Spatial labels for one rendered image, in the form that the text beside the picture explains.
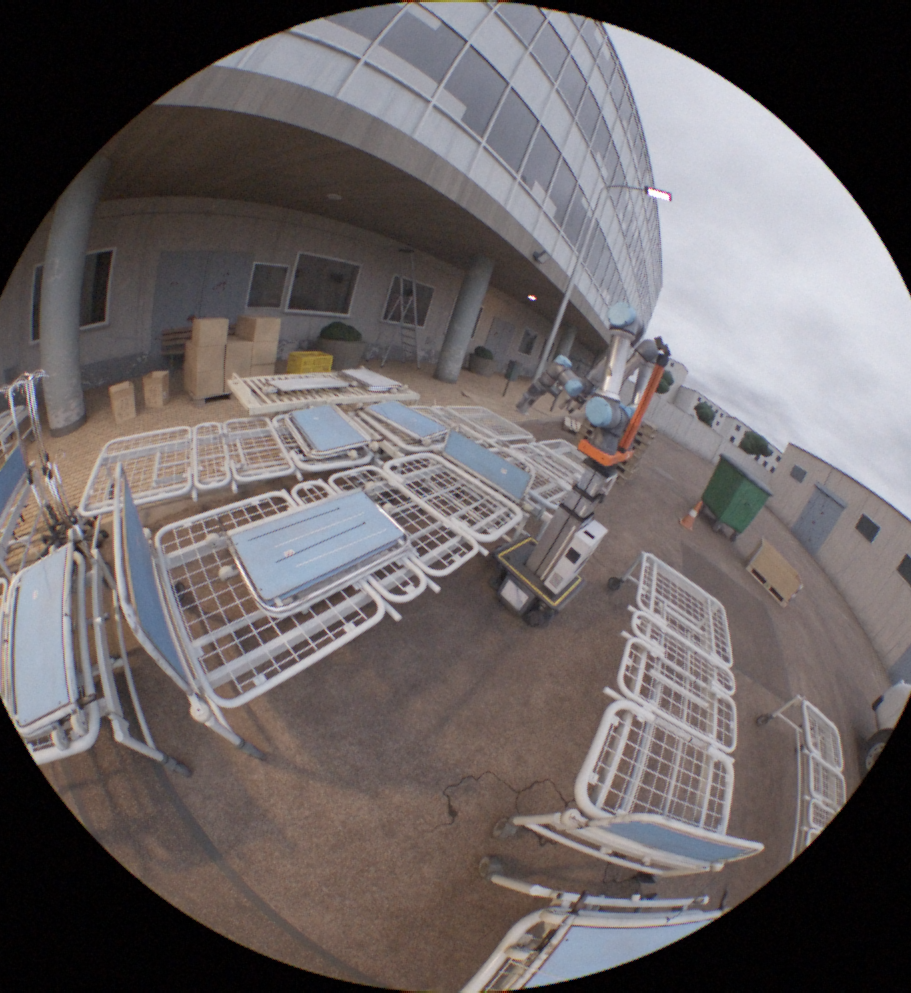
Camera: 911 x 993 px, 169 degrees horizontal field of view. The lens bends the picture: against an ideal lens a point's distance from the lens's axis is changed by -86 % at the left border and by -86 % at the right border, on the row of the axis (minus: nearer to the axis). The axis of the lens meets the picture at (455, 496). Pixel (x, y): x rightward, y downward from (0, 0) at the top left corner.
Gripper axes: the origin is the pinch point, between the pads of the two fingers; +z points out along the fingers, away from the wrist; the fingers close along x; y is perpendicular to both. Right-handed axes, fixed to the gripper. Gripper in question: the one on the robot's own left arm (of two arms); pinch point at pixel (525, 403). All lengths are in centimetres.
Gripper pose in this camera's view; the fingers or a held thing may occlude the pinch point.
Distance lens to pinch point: 159.2
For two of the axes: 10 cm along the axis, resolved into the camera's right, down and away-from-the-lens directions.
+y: -6.0, -7.9, 1.5
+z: -4.8, 5.0, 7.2
